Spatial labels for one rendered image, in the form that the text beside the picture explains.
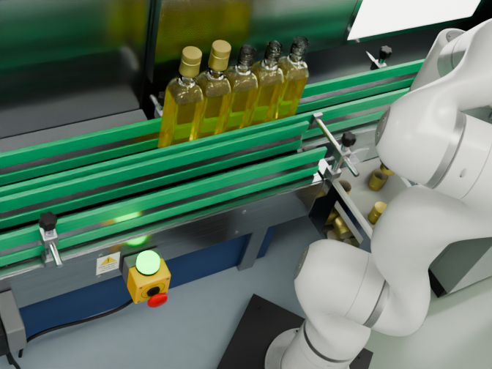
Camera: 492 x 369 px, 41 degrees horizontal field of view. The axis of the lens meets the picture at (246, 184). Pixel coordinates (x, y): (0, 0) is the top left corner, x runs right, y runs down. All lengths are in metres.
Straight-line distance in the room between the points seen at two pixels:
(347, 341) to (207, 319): 0.39
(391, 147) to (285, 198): 0.60
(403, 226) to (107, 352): 0.75
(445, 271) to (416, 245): 1.63
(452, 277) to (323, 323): 1.40
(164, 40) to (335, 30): 0.43
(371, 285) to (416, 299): 0.08
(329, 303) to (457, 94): 0.45
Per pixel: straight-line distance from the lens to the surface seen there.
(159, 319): 1.48
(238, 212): 1.31
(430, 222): 0.90
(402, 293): 1.04
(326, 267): 1.09
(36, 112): 1.34
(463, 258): 2.45
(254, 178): 1.27
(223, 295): 1.53
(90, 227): 1.18
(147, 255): 1.23
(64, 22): 1.21
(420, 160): 0.79
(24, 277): 1.20
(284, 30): 1.42
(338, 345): 1.22
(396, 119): 0.79
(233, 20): 1.32
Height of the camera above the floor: 2.07
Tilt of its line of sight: 50 degrees down
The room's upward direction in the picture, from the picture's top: 18 degrees clockwise
